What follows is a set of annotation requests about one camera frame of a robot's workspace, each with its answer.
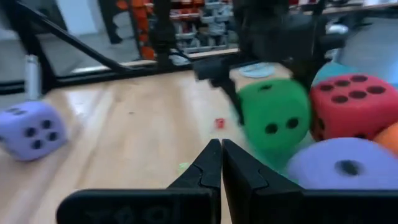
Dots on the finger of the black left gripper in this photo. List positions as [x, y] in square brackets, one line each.
[303, 74]
[214, 71]

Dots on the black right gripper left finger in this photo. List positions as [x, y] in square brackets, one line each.
[186, 202]

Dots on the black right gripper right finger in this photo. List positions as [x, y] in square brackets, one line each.
[264, 202]

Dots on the green foam die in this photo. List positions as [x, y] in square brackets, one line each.
[273, 102]

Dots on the small red translucent die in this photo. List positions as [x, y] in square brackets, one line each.
[219, 123]

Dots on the red foam die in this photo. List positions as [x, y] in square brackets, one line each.
[354, 115]

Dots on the purple foam die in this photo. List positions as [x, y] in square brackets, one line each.
[31, 146]
[326, 155]

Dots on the orange foam die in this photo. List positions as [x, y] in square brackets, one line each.
[388, 138]

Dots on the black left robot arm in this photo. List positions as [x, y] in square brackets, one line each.
[163, 37]

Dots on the storage shelf with bins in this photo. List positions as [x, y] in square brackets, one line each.
[199, 28]

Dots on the orange machine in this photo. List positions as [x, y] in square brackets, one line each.
[141, 28]

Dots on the person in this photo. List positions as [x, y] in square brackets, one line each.
[112, 21]

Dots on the black aluminium table frame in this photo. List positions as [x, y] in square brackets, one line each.
[77, 42]

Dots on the white cylindrical post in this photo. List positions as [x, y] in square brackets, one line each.
[32, 77]

